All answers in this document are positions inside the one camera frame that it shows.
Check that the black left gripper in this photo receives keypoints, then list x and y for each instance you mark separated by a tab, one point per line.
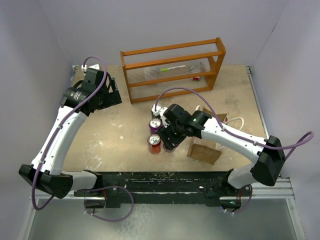
112	98

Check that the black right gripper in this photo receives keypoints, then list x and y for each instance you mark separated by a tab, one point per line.
165	132

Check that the purple soda can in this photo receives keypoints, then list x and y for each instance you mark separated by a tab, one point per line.
168	150
154	125

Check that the black beverage can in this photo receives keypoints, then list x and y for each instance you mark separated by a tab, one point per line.
154	109

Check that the red soda can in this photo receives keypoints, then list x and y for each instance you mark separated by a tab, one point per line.
154	143

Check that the brown canvas tote bag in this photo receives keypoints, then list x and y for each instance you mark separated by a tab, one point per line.
208	151

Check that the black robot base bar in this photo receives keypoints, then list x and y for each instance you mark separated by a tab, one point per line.
170	187

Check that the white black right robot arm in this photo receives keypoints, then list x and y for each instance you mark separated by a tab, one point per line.
266	155

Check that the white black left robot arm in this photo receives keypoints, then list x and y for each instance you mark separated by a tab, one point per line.
46	170

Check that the orange wooden shelf rack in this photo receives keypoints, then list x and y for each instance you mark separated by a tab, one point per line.
150	71

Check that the red white small box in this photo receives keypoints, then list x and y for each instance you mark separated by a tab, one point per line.
196	78

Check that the green white marker pen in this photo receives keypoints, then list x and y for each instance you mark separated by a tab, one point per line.
172	68

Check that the grey metal clips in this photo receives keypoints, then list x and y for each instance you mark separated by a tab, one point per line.
197	68

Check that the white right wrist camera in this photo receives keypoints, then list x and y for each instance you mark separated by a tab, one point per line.
162	117

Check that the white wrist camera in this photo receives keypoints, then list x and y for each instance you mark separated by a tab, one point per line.
85	67
162	117

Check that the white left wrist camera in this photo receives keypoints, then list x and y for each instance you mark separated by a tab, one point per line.
85	67

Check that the aluminium front frame rail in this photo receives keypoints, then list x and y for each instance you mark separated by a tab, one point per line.
281	190

